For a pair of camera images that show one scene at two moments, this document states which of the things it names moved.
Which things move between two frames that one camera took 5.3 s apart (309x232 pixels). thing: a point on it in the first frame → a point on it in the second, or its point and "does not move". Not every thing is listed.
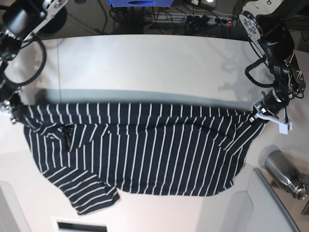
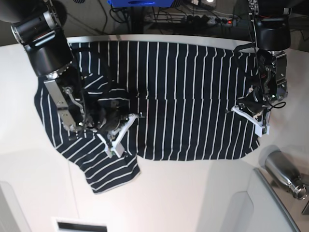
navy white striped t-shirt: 91,153 → 184,91
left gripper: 9,93 → 109,115
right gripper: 273,102 → 254,101
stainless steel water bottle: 278,165 does not move
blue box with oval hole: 141,3 does not move
